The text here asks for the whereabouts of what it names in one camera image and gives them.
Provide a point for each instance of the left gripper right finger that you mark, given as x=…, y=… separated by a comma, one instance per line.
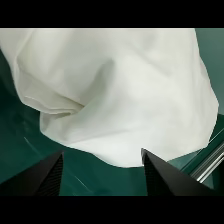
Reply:
x=166, y=180

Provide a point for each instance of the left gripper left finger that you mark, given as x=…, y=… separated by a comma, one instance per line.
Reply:
x=43, y=178

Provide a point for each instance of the white shirt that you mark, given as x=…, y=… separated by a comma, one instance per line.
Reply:
x=116, y=86

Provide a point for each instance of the silver frame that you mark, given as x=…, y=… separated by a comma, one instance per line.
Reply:
x=208, y=164

